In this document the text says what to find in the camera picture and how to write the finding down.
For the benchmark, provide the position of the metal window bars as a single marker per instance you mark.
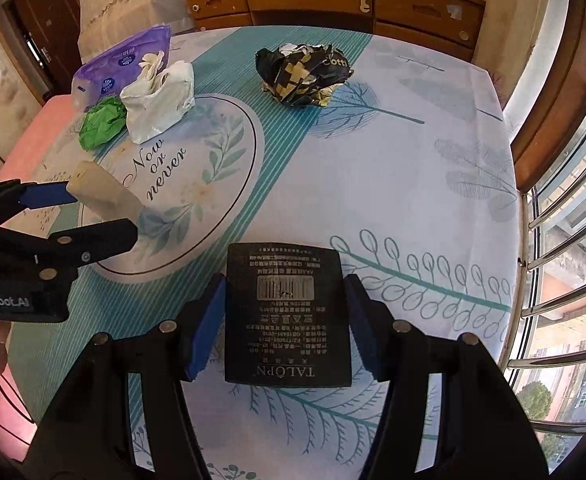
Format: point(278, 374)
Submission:
point(547, 367)

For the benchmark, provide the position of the black packet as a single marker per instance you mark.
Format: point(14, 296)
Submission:
point(286, 323)

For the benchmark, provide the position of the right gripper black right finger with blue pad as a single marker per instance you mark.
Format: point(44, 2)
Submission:
point(371, 324)

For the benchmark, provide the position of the white crumpled paper bag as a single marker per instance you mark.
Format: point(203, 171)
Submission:
point(158, 98)

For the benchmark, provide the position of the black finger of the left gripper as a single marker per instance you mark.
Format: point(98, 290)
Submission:
point(87, 244)
point(32, 195)

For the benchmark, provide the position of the green plastic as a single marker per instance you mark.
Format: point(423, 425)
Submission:
point(102, 122)

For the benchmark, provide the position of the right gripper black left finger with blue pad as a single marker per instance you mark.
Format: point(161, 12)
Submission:
point(203, 320)

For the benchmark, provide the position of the wooden dresser with drawers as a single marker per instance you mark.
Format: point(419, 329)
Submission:
point(448, 26)

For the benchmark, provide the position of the brown wooden door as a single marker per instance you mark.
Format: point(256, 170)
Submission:
point(49, 31)

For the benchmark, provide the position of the black gold crumpled wrapper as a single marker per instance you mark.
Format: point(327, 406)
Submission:
point(300, 75)

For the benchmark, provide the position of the purple plastic wipes pack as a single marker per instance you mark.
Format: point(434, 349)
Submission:
point(109, 72)

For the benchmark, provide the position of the white teal patterned tablecloth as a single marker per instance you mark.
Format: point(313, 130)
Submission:
point(407, 174)

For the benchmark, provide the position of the pink bed sheet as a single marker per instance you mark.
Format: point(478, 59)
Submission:
point(58, 113)

